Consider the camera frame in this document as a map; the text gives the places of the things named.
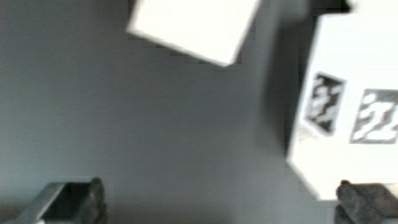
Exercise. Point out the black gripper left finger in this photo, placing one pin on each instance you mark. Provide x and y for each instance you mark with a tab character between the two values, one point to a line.
69	204

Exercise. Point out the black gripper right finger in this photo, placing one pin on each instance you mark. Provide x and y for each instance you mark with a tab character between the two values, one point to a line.
367	204

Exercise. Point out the white square tabletop panel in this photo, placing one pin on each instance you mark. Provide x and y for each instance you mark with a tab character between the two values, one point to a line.
344	145

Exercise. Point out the white table leg block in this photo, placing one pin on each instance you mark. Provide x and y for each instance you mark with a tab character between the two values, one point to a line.
197	26

